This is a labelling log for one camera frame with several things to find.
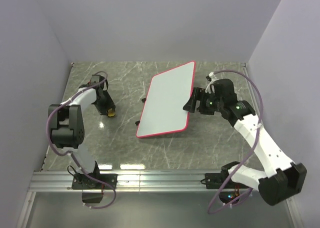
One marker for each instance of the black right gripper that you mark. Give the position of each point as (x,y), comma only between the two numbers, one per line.
(198,94)

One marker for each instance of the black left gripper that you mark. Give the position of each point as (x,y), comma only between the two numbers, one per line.
(110,104)

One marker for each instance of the yellow eraser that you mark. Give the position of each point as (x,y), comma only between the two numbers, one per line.
(111,113)

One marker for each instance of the red-framed whiteboard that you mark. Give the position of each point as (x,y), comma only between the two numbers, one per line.
(168,92)

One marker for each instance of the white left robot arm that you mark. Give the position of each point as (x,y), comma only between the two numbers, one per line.
(65,128)

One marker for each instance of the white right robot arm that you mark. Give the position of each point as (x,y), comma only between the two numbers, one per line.
(280,178)

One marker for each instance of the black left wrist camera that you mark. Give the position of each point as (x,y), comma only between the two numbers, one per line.
(98,79)

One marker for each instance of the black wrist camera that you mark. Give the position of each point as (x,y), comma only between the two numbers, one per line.
(98,79)
(224,89)

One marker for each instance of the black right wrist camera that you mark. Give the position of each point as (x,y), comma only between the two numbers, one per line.
(224,89)

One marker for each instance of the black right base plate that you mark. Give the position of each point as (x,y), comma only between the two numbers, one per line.
(215,180)

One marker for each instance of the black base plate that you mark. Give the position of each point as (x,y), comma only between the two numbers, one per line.
(82,182)
(215,180)

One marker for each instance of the aluminium mounting rail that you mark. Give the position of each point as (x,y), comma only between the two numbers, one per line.
(127,180)

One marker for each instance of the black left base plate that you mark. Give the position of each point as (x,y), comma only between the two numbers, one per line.
(82,182)

